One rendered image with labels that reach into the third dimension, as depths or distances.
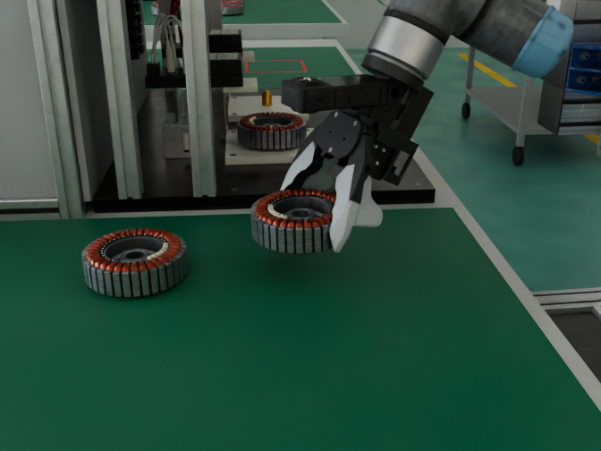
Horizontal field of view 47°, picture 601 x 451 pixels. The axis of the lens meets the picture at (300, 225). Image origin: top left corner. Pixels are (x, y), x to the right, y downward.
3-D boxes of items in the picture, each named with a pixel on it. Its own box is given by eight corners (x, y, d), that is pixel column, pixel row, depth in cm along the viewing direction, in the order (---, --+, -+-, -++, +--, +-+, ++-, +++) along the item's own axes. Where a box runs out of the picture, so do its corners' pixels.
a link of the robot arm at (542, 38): (555, 10, 83) (477, -34, 81) (590, 24, 72) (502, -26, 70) (518, 70, 85) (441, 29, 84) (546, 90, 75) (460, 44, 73)
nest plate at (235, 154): (313, 134, 121) (313, 127, 120) (323, 162, 107) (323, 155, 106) (226, 136, 120) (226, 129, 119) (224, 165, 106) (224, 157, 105)
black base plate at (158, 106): (361, 96, 156) (362, 85, 155) (434, 203, 98) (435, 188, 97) (150, 99, 153) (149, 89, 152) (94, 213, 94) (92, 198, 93)
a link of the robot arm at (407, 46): (410, 20, 70) (366, 12, 77) (390, 62, 71) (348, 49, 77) (458, 52, 74) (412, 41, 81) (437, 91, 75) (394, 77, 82)
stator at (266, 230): (320, 207, 85) (320, 179, 83) (370, 242, 76) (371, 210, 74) (236, 227, 80) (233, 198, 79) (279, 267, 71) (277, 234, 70)
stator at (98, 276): (64, 292, 74) (59, 260, 73) (120, 248, 84) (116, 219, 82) (157, 308, 71) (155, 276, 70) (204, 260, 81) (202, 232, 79)
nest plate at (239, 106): (302, 100, 143) (302, 94, 142) (308, 120, 129) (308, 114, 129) (229, 102, 142) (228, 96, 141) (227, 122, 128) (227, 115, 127)
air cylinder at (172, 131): (199, 143, 116) (198, 111, 114) (197, 157, 109) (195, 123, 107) (169, 144, 115) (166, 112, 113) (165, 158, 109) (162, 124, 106)
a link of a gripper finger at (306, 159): (308, 220, 86) (358, 175, 81) (270, 206, 83) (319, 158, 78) (304, 201, 88) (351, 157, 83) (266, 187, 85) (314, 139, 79)
